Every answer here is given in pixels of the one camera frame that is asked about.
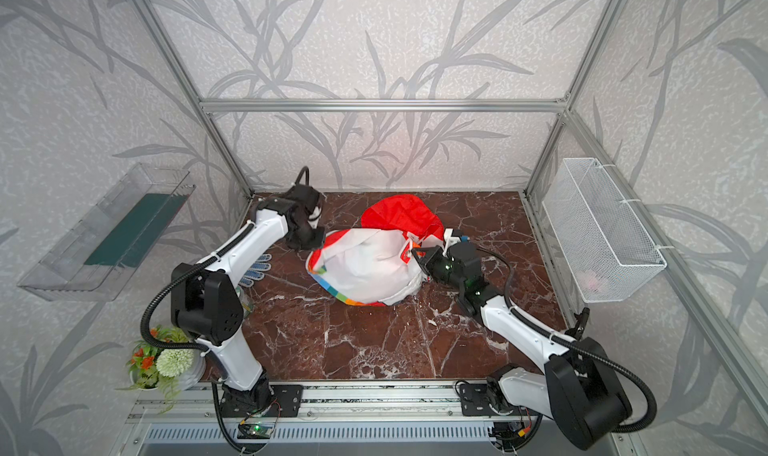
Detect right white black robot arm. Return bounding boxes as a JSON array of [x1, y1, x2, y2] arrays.
[[411, 240, 658, 450]]

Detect pink object in basket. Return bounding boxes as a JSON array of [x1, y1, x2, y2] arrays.
[[577, 270, 608, 295]]

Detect potted artificial flower plant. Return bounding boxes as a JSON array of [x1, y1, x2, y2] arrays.
[[122, 340, 206, 413]]

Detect blue dotted work glove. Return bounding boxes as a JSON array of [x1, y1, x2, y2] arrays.
[[238, 253, 272, 288]]

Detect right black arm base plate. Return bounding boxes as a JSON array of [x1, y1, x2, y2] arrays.
[[453, 379, 539, 418]]

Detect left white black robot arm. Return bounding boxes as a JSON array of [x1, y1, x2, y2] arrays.
[[140, 182, 325, 404]]

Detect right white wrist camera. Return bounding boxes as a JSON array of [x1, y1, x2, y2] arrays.
[[443, 228, 469, 249]]

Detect aluminium front rail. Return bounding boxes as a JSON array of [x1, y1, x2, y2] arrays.
[[127, 379, 505, 424]]

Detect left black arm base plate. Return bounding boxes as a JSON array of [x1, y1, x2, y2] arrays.
[[219, 384, 304, 418]]

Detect white wire mesh basket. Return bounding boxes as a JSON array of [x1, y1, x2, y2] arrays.
[[543, 158, 667, 303]]

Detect clear plastic wall shelf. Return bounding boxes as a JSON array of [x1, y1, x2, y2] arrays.
[[18, 163, 195, 302]]

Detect aluminium cage frame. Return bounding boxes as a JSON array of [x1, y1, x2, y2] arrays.
[[123, 0, 767, 424]]

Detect white red rainbow jacket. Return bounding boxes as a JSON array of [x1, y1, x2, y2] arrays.
[[305, 194, 450, 306]]

